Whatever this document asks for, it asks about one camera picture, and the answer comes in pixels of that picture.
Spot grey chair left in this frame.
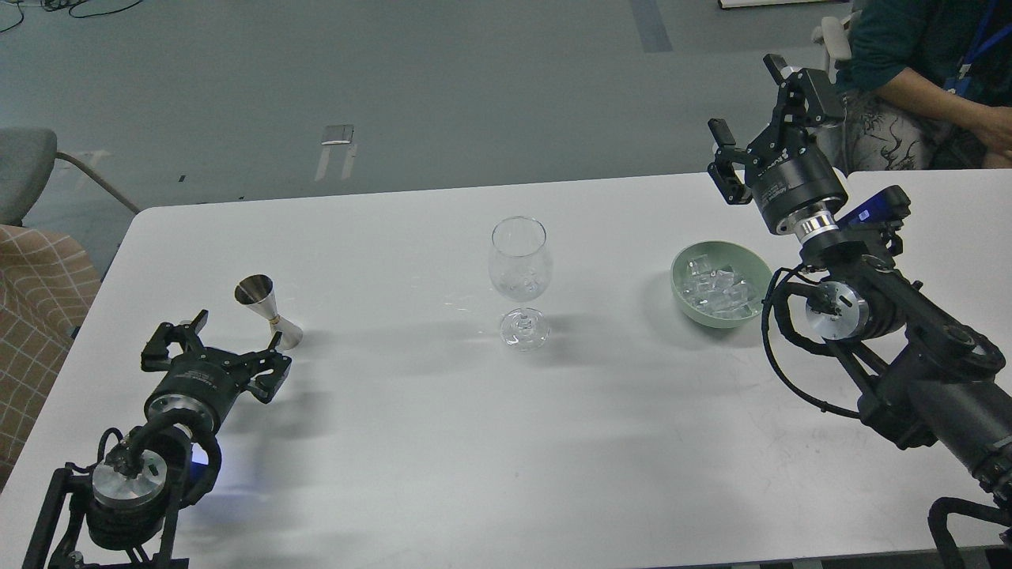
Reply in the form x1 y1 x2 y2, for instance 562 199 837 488
1 127 142 227

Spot beige checkered cloth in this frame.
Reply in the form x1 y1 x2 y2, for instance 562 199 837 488
1 224 100 486

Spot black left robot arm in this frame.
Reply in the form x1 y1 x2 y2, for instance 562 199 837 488
22 310 303 568

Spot black floor cables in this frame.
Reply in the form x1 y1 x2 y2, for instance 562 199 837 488
0 0 143 32

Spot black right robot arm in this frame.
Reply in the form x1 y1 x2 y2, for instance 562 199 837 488
708 54 1011 568

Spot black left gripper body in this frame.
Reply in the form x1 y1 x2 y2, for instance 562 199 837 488
144 352 255 435

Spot silver floor plate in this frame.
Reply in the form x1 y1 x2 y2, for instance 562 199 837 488
319 123 354 145

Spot clear wine glass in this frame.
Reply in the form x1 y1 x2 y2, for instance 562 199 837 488
488 216 553 352

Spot green bowl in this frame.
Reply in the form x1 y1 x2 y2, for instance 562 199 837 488
670 240 772 329

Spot clear ice cubes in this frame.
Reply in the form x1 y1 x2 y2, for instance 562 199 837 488
678 254 759 320

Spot person in teal shirt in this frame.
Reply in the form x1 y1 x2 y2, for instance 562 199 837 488
836 1 1011 174

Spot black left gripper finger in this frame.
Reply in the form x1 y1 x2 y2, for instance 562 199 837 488
230 332 292 404
141 309 209 372

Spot steel cocktail jigger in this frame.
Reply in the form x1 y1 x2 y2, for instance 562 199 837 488
234 274 304 350

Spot grey office chair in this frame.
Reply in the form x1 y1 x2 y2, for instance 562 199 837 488
812 1 868 74

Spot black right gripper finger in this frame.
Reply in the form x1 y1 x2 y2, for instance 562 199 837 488
755 54 845 155
706 118 761 205

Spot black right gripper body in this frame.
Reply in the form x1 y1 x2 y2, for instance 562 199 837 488
744 134 848 235

